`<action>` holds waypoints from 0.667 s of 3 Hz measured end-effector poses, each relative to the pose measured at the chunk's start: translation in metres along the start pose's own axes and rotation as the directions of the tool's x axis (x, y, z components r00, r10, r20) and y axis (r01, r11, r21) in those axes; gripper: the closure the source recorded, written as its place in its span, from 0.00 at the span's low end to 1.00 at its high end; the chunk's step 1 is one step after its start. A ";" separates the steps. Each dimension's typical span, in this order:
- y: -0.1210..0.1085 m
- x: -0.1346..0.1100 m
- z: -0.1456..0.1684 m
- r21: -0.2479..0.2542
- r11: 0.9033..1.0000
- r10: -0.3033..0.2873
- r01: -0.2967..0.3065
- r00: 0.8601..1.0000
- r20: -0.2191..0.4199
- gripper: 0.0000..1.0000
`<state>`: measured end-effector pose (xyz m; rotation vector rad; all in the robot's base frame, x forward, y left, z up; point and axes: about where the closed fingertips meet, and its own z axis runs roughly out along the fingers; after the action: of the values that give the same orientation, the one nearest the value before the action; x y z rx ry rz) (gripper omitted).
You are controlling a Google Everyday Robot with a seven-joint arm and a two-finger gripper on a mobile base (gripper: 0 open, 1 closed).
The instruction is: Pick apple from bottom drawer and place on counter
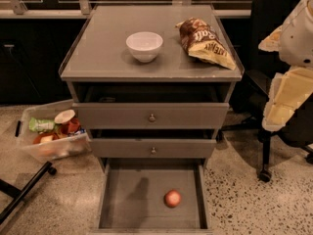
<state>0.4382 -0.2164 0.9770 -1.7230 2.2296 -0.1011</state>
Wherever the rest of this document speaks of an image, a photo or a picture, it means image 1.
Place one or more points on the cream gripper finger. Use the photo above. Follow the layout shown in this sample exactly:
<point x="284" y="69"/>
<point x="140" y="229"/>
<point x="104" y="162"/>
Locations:
<point x="288" y="91"/>
<point x="271" y="43"/>

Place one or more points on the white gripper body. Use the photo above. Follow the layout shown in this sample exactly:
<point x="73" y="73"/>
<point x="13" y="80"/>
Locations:
<point x="297" y="43"/>

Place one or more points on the red apple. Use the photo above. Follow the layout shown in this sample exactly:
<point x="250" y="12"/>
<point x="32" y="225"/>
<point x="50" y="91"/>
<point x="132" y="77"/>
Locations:
<point x="172" y="198"/>

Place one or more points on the grey drawer cabinet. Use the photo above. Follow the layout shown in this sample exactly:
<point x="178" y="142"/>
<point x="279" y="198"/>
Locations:
<point x="152" y="81"/>

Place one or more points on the grey open bottom drawer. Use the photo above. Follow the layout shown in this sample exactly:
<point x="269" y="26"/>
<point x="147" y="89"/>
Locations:
<point x="133" y="199"/>

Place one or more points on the grey middle drawer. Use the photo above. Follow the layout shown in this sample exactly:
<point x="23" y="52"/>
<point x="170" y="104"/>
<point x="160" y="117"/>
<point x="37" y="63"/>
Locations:
<point x="152" y="143"/>

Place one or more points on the grey top drawer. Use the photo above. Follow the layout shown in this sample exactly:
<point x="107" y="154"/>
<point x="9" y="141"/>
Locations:
<point x="150" y="106"/>

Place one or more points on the black office chair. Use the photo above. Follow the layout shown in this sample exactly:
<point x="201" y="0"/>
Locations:
<point x="252" y="93"/>

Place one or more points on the brown yellow chip bag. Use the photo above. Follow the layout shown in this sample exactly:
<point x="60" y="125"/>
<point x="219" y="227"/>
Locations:
<point x="199" y="40"/>

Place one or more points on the white ceramic bowl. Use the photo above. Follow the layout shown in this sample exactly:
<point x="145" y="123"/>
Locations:
<point x="144" y="46"/>

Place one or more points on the red cup in bin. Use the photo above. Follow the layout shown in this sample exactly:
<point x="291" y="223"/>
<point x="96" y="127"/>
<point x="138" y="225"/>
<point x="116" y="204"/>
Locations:
<point x="73" y="125"/>

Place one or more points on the white small bowl in bin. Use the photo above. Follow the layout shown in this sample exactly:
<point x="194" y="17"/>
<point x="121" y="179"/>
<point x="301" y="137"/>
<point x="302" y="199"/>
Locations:
<point x="64" y="116"/>

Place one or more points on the clear plastic storage bin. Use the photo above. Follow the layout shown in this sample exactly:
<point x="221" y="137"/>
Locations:
<point x="55" y="144"/>

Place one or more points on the green snack packet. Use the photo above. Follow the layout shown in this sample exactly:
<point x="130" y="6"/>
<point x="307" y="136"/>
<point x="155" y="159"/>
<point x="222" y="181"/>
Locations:
<point x="41" y="125"/>

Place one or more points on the black wheeled stand leg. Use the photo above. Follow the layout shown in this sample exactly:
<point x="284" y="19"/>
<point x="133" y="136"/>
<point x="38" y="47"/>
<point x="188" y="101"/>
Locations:
<point x="17" y="194"/>

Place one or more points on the metal railing frame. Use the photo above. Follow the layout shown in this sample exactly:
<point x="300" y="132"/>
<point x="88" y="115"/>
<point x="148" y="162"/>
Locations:
<point x="98" y="0"/>

